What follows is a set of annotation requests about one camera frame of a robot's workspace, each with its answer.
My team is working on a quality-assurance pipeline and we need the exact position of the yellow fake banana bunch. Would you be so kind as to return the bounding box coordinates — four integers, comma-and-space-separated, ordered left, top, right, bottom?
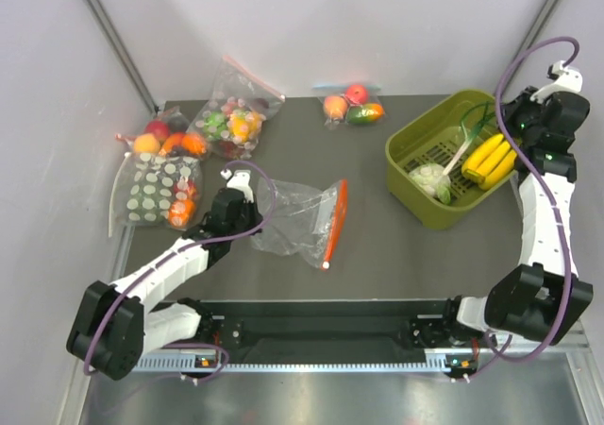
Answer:
461, 133, 517, 191

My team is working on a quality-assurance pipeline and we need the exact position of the red-zip bag with food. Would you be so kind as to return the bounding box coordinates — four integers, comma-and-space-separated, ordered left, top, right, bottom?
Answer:
251, 179, 348, 270

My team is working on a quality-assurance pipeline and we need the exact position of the fake green onion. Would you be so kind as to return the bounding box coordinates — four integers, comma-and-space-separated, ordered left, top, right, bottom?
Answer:
443, 101, 495, 177

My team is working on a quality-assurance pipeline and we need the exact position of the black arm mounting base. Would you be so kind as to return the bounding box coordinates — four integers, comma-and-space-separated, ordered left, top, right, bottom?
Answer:
186, 299, 478, 366

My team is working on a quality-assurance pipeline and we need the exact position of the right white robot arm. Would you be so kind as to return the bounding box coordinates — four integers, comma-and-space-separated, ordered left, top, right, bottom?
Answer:
440, 87, 594, 346

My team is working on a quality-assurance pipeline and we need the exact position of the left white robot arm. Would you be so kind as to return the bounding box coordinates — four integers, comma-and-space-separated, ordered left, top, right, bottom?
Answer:
66, 185, 262, 381

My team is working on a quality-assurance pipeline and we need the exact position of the white-dotted bag with fruit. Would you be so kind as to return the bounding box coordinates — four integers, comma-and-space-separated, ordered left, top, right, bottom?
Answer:
108, 153, 203, 235

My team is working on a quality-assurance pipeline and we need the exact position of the pink-zip dotted bag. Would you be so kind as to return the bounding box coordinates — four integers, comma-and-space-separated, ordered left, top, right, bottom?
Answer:
188, 57, 286, 160

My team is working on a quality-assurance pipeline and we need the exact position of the left clear fruit bag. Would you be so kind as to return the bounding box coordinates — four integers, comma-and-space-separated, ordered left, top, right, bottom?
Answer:
115, 106, 210, 159

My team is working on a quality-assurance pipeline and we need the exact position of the fake peach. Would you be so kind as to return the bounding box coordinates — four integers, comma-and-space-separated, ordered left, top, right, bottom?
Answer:
323, 95, 348, 120

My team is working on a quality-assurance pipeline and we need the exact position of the blue-zip bag with fruit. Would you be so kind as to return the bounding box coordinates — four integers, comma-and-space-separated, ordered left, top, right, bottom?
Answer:
312, 82, 386, 128

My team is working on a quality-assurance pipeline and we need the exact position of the fake green red mango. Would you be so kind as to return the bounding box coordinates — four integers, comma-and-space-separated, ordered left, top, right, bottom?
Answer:
346, 103, 385, 125

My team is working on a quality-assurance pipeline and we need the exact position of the fake red apple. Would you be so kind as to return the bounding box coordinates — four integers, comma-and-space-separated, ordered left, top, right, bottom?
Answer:
344, 84, 370, 106

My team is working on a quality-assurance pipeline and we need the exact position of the olive green plastic basket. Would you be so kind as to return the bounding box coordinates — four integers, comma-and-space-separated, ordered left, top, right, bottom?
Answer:
385, 89, 515, 230

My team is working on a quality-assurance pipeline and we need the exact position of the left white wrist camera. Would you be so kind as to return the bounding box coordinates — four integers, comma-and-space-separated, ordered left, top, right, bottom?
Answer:
220, 168, 255, 203

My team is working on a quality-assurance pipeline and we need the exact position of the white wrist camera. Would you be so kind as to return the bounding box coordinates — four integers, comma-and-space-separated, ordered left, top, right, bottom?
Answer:
530, 60, 583, 104
220, 168, 255, 203

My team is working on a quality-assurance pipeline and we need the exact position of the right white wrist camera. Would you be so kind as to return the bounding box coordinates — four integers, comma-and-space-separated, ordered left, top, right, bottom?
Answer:
530, 60, 583, 104

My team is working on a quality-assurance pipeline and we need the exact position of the grey slotted cable duct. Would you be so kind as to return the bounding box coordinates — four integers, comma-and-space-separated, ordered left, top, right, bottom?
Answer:
133, 350, 477, 374

